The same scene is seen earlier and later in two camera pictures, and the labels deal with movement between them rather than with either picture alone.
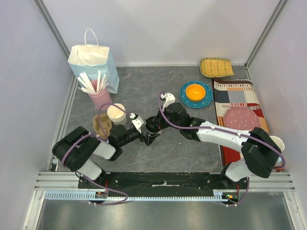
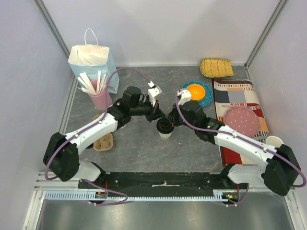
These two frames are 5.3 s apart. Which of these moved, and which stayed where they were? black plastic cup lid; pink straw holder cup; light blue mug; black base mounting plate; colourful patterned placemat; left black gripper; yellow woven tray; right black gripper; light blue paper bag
Moved: black plastic cup lid; right black gripper; left black gripper
Stayed: colourful patterned placemat; pink straw holder cup; yellow woven tray; light blue paper bag; light blue mug; black base mounting plate
